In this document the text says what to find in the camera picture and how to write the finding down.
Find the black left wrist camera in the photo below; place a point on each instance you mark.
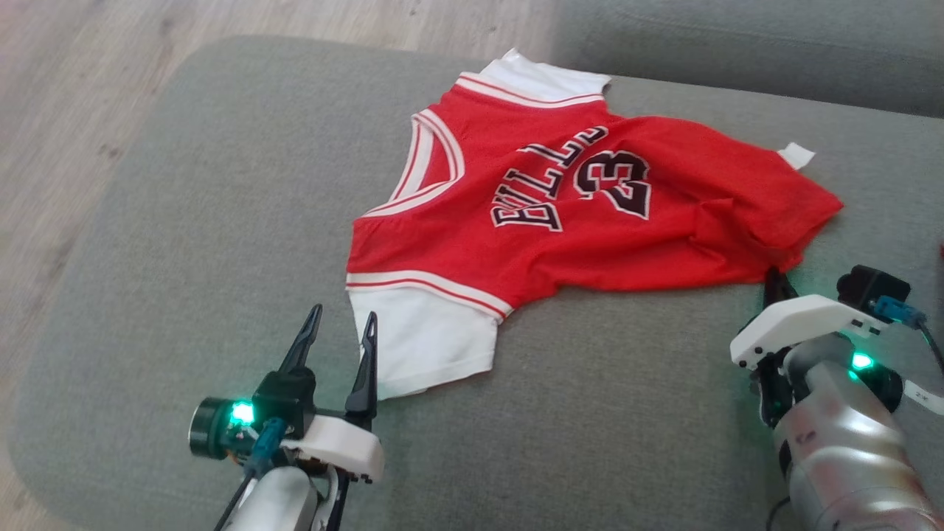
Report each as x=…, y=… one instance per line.
x=287, y=391

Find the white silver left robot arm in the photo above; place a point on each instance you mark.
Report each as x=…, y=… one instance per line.
x=280, y=501

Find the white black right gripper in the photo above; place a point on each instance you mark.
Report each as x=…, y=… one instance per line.
x=796, y=321

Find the small grey sofa cushion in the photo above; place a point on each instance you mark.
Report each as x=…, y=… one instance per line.
x=774, y=44

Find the large grey sofa seat cushion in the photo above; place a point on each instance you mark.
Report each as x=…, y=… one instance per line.
x=184, y=258

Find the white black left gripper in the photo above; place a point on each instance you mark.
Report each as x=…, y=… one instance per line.
x=346, y=450

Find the red basketball jersey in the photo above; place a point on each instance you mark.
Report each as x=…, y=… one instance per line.
x=516, y=251

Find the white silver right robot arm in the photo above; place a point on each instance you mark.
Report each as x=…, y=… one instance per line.
x=841, y=442

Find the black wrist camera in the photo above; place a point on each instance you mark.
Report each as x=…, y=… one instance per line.
x=870, y=284
x=287, y=391

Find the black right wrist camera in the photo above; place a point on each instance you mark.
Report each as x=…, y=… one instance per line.
x=870, y=284

